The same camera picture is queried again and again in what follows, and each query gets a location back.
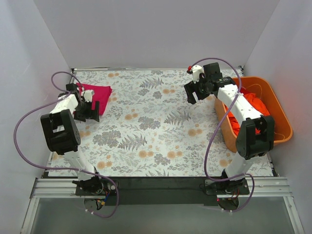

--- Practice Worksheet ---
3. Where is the magenta t shirt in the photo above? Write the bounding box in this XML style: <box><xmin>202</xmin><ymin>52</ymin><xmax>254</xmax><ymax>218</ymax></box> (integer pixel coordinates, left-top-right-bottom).
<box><xmin>77</xmin><ymin>83</ymin><xmax>113</xmax><ymax>116</ymax></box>

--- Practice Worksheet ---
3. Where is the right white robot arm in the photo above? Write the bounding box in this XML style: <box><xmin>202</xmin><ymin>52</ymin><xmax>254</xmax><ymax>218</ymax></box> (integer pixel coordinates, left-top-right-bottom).
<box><xmin>184</xmin><ymin>62</ymin><xmax>275</xmax><ymax>194</ymax></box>

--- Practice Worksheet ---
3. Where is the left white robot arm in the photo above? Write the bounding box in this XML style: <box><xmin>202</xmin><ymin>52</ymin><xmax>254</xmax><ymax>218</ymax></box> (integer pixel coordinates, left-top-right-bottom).
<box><xmin>40</xmin><ymin>83</ymin><xmax>104</xmax><ymax>195</ymax></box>

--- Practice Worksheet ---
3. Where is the orange t shirt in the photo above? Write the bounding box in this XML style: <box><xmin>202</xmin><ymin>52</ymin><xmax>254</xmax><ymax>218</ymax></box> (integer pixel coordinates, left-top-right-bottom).
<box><xmin>228</xmin><ymin>87</ymin><xmax>270</xmax><ymax>136</ymax></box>

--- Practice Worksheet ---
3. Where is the floral tablecloth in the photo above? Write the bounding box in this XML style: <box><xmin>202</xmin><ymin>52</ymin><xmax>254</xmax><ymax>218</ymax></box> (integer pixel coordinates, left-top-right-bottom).
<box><xmin>48</xmin><ymin>69</ymin><xmax>273</xmax><ymax>177</ymax></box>

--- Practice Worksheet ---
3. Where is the orange plastic basket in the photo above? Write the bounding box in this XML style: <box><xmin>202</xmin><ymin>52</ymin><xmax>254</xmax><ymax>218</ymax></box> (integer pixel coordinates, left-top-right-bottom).
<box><xmin>221</xmin><ymin>77</ymin><xmax>293</xmax><ymax>153</ymax></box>

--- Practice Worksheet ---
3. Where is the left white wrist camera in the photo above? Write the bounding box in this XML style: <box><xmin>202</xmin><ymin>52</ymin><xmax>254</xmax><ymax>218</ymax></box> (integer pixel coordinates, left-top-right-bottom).
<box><xmin>81</xmin><ymin>90</ymin><xmax>95</xmax><ymax>102</ymax></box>

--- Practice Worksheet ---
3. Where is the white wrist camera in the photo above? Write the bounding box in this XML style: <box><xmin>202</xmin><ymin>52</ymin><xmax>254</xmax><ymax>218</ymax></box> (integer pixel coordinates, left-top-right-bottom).
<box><xmin>81</xmin><ymin>90</ymin><xmax>95</xmax><ymax>102</ymax></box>
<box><xmin>187</xmin><ymin>65</ymin><xmax>204</xmax><ymax>83</ymax></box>

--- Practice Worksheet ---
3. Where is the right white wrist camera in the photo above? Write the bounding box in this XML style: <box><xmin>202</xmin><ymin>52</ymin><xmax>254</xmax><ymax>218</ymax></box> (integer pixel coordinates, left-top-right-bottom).
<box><xmin>187</xmin><ymin>65</ymin><xmax>204</xmax><ymax>83</ymax></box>

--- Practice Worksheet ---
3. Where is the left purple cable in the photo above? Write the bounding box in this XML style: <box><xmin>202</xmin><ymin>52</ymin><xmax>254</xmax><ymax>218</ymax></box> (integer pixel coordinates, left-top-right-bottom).
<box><xmin>13</xmin><ymin>71</ymin><xmax>120</xmax><ymax>218</ymax></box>

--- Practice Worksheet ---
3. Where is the purple cable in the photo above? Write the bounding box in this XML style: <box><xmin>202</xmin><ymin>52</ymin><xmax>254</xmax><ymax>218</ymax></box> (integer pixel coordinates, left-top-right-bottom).
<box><xmin>187</xmin><ymin>57</ymin><xmax>255</xmax><ymax>213</ymax></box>
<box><xmin>13</xmin><ymin>71</ymin><xmax>120</xmax><ymax>218</ymax></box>

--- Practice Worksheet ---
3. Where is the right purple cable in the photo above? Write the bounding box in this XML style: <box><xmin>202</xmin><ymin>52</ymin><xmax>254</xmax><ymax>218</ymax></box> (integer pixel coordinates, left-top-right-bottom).
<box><xmin>187</xmin><ymin>57</ymin><xmax>255</xmax><ymax>213</ymax></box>

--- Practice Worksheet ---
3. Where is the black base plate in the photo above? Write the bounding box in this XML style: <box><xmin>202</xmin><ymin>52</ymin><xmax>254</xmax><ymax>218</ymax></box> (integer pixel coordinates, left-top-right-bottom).
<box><xmin>73</xmin><ymin>176</ymin><xmax>251</xmax><ymax>206</ymax></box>

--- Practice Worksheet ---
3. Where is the aluminium frame rail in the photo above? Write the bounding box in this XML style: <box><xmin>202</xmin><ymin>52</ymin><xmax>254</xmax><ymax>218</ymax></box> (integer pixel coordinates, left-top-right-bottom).
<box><xmin>21</xmin><ymin>176</ymin><xmax>304</xmax><ymax>234</ymax></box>

